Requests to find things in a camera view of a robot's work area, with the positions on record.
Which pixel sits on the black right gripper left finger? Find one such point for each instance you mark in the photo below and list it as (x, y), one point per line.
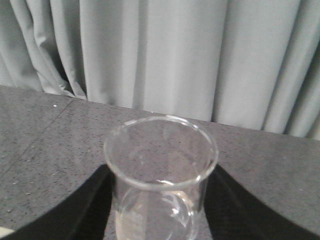
(81, 216)

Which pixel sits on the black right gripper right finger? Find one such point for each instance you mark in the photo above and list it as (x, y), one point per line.
(233, 213)

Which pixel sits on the clear glass beaker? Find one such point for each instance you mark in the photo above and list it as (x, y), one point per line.
(160, 165)

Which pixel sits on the light wooden cutting board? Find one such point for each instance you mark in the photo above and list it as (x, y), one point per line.
(5, 231)

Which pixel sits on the grey curtain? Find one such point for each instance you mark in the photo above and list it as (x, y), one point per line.
(246, 63)

